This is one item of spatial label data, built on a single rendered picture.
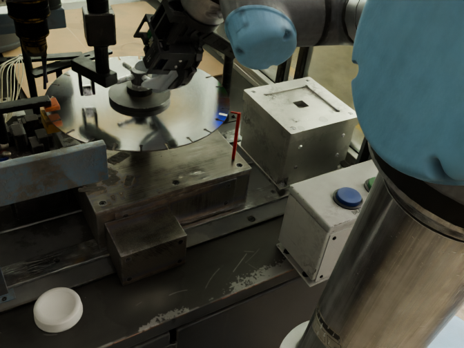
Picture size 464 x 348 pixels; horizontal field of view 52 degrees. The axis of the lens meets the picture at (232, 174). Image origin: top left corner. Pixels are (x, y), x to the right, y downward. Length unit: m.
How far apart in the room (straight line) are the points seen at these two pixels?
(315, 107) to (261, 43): 0.51
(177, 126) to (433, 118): 0.65
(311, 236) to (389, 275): 0.50
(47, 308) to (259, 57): 0.49
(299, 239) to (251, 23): 0.42
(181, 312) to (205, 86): 0.42
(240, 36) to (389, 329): 0.34
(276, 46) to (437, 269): 0.34
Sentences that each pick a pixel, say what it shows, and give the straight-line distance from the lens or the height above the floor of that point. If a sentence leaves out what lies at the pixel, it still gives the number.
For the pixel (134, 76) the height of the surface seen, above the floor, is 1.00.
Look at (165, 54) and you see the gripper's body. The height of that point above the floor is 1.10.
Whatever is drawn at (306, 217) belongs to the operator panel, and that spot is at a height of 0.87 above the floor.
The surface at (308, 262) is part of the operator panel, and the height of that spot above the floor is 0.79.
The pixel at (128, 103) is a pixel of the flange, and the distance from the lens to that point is 0.86.
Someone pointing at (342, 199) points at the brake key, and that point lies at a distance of 0.79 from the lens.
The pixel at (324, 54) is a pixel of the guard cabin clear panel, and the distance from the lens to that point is 1.15.
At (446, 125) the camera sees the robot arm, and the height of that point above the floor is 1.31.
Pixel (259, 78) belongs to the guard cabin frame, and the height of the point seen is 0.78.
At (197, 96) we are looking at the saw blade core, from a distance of 0.91.
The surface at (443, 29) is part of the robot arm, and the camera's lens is 0.21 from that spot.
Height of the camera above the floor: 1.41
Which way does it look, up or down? 39 degrees down
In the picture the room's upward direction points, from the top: 7 degrees clockwise
